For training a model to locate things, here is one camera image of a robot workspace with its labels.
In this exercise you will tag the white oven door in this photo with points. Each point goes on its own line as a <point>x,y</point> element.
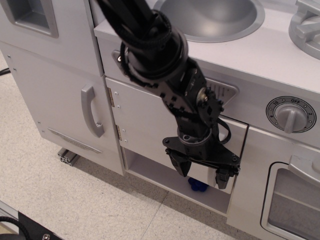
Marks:
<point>268,200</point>

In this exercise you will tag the brass door hinge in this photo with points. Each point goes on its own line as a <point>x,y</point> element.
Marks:
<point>119,132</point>
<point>111,97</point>

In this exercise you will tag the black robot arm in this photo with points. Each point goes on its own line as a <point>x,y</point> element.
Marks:
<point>154,55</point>

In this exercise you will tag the grey timer knob dial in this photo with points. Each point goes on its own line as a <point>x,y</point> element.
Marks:
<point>291,114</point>

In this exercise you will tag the aluminium extrusion bar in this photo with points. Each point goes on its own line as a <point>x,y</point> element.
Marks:
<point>68,157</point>

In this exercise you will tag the silver fridge nameplate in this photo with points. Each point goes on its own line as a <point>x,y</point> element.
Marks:
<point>75,142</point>

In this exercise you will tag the lower brass door hinge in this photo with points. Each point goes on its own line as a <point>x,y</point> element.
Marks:
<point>119,132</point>

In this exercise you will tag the silver fridge door handle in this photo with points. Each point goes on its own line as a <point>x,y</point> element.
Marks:
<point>87,95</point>

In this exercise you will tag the black mount plate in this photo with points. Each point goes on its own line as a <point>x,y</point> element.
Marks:
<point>35,230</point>

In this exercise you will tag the white cabinet door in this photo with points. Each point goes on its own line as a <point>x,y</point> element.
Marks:
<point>145,121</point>

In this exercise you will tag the silver cabinet door handle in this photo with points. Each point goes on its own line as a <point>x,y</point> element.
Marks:
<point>211,177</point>

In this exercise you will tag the silver vent grille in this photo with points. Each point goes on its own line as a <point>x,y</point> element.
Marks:
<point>223,91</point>

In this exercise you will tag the white toy kitchen unit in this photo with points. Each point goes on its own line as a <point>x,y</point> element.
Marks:
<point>263,65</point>

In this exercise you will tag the blue toy grapes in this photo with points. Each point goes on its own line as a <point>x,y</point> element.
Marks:
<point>197,185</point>

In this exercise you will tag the white toy fridge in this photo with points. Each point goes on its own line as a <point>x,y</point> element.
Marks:
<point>52,53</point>

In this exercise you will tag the silver stove burner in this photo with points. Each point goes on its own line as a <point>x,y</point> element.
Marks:
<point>304,27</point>

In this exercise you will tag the silver toy sink bowl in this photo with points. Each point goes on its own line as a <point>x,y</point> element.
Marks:
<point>213,21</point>

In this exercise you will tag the silver oven door handle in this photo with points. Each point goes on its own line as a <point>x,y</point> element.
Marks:
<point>303,168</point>

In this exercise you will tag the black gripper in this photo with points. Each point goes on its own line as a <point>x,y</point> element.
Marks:
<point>208,151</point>

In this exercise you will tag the upper brass door hinge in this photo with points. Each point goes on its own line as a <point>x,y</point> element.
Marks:
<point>111,97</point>

